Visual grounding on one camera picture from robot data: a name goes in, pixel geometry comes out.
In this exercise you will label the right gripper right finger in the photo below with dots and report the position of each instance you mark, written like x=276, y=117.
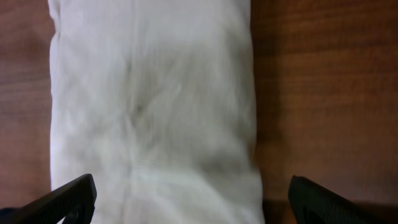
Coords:
x=313, y=204

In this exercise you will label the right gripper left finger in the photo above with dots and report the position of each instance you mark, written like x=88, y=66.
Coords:
x=73, y=202

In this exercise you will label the cream cloth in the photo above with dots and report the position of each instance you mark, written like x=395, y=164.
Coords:
x=156, y=100

